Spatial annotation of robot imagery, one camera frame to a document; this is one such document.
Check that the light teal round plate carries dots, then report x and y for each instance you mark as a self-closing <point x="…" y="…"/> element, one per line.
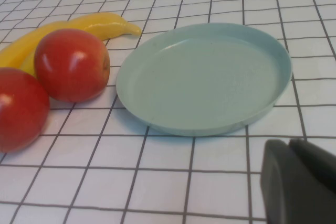
<point x="204" y="82"/>

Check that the yellow banana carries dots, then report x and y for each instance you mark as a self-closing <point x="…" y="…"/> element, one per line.
<point x="105" y="24"/>

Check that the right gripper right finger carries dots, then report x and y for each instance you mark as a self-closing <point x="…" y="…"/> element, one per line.
<point x="315" y="158"/>

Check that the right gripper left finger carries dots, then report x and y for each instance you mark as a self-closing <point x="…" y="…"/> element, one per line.
<point x="288" y="187"/>

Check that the white grid-patterned tablecloth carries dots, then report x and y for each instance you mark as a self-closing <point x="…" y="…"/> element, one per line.
<point x="183" y="182"/>

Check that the red apple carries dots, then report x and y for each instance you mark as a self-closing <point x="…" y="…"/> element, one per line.
<point x="21" y="111"/>
<point x="72" y="66"/>

